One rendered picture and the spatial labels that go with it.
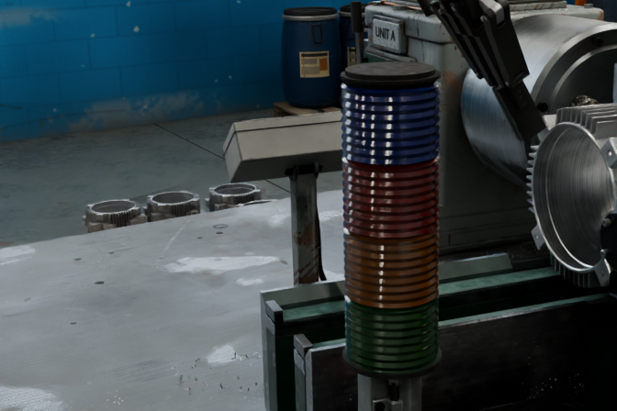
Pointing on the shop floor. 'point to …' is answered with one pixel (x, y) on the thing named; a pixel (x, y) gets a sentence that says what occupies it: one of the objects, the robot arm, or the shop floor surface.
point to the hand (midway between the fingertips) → (519, 107)
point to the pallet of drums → (315, 58)
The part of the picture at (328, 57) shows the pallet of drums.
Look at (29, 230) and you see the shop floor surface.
